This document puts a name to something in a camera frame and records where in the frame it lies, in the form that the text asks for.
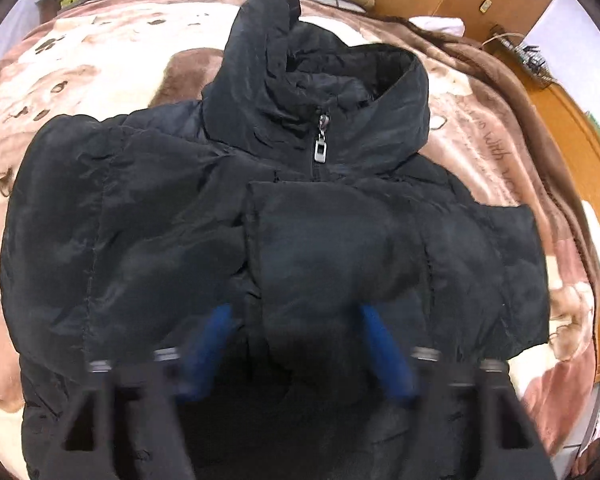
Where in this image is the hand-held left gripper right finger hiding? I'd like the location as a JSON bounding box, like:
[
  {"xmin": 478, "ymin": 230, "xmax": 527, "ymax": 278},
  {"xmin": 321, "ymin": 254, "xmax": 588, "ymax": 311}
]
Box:
[{"xmin": 357, "ymin": 302, "xmax": 556, "ymax": 480}]

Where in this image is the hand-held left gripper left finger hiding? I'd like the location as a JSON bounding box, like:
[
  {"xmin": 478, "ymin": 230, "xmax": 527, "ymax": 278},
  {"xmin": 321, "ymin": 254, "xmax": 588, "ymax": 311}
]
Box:
[{"xmin": 30, "ymin": 302, "xmax": 241, "ymax": 480}]

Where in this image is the black hooded puffer jacket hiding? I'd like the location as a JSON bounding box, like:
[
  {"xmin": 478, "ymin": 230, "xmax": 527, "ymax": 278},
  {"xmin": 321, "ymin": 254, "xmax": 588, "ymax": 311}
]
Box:
[{"xmin": 0, "ymin": 0, "xmax": 552, "ymax": 480}]

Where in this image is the white cloth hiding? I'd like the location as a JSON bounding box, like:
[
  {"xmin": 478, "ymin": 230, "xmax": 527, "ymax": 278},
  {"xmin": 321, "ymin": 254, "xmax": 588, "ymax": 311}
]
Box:
[{"xmin": 580, "ymin": 200, "xmax": 600, "ymax": 282}]

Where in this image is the brown printed plush blanket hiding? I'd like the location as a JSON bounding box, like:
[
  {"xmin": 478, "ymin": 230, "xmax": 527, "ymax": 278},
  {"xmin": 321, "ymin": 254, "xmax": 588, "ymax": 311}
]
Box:
[{"xmin": 0, "ymin": 0, "xmax": 600, "ymax": 461}]

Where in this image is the white pillow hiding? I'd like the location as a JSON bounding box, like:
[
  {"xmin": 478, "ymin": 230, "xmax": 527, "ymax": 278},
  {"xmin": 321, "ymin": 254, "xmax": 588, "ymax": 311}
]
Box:
[{"xmin": 409, "ymin": 15, "xmax": 466, "ymax": 37}]

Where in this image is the wooden bed frame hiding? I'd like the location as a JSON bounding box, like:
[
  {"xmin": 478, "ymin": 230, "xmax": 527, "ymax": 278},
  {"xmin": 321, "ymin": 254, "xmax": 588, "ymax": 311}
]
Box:
[{"xmin": 495, "ymin": 40, "xmax": 600, "ymax": 361}]

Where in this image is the power strip with cables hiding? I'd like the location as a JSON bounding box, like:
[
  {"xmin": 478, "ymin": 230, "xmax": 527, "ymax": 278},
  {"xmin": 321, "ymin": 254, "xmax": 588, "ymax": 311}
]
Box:
[{"xmin": 482, "ymin": 30, "xmax": 552, "ymax": 82}]

